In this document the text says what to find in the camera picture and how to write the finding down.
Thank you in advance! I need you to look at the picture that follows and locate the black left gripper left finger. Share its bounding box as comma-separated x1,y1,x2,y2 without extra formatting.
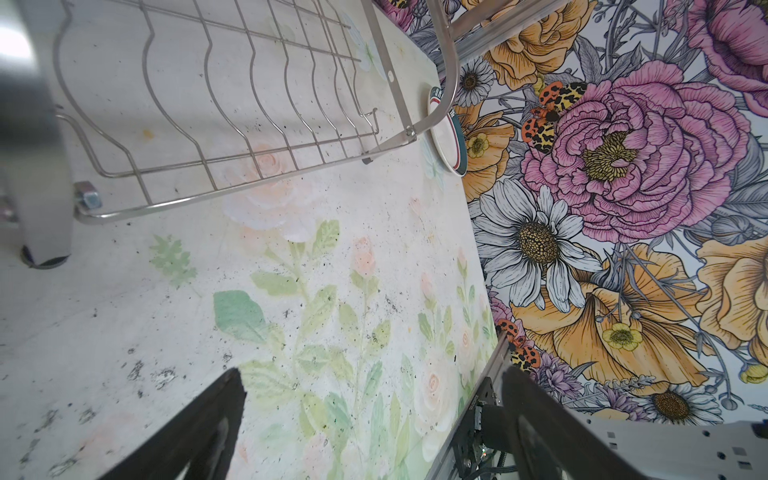
102,368,246,479

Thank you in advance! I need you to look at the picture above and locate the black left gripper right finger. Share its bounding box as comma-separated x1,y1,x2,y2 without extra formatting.
501,367,644,479

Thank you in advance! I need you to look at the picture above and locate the green red rimmed white plate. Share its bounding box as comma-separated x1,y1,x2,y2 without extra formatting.
429,108,468,177

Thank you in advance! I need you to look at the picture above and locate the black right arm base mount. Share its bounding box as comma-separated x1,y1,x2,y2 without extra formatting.
449,377,507,479

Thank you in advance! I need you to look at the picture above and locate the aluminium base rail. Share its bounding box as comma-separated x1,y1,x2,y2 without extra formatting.
426,339,509,479

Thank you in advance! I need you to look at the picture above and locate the steel wire dish rack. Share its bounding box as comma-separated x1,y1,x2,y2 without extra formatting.
1,1,557,270

